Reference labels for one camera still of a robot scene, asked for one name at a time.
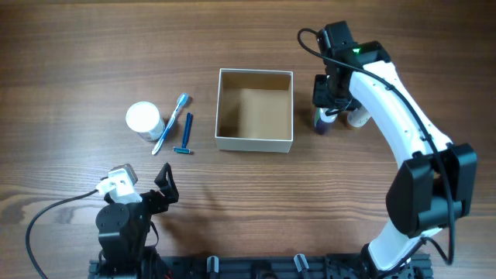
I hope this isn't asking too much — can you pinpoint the blue white toothbrush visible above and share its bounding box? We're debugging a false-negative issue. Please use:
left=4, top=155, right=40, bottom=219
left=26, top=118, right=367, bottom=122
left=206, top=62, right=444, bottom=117
left=151, top=92, right=189, bottom=156

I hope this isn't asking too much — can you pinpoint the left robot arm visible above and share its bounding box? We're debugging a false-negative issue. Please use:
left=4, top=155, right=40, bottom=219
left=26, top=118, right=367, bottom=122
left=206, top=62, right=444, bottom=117
left=88, top=164, right=179, bottom=278

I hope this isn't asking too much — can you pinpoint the white cardboard box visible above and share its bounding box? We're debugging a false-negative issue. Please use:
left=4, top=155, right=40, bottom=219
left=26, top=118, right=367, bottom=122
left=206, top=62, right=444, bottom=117
left=215, top=68, right=294, bottom=153

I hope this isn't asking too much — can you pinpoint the white bamboo print lotion tube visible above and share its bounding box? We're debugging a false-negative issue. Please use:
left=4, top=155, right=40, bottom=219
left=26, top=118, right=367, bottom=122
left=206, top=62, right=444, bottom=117
left=346, top=106, right=370, bottom=129

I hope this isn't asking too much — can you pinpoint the cotton swab round container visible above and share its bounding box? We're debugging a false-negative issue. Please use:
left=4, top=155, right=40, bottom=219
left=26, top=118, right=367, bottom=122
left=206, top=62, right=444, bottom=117
left=126, top=102, right=165, bottom=142

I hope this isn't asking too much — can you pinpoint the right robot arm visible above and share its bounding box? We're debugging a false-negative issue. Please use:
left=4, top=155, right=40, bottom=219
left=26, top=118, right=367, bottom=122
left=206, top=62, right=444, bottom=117
left=312, top=21, right=477, bottom=278

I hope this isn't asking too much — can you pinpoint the blue foam soap pump bottle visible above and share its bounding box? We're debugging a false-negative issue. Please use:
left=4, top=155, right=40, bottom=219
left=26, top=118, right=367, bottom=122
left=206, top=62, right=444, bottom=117
left=313, top=108, right=337, bottom=135

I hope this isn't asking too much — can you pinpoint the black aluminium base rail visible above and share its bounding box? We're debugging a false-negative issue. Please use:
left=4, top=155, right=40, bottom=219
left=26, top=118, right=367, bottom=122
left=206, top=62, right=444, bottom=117
left=88, top=253, right=433, bottom=279

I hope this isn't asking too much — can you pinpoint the blue disposable razor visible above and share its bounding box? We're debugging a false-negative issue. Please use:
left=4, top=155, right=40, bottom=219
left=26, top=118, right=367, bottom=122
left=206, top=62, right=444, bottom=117
left=173, top=112, right=193, bottom=154

